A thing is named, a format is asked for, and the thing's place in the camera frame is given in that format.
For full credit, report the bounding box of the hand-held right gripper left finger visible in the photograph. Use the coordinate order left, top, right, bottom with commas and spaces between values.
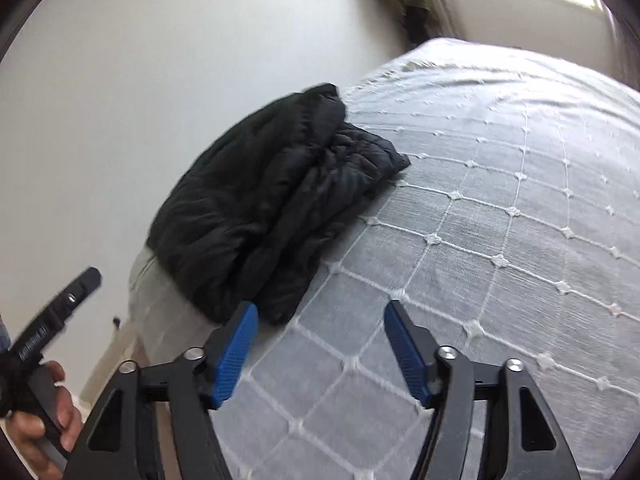
64, 301, 260, 480

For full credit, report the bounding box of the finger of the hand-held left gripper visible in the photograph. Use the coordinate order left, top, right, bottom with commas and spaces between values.
49, 266, 103, 322

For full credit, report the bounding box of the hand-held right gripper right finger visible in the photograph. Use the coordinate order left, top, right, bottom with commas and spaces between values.
383, 300, 577, 480

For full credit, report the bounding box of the black quilted jacket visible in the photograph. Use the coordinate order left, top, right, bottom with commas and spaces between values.
146, 82, 412, 326

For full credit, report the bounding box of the person's left hand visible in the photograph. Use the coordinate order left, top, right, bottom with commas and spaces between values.
4, 360, 85, 478

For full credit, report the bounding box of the grey checked bedspread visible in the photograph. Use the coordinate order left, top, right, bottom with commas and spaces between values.
127, 37, 640, 480

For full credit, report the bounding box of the dark object beside curtain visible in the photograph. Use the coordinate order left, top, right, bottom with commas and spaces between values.
401, 5, 437, 45

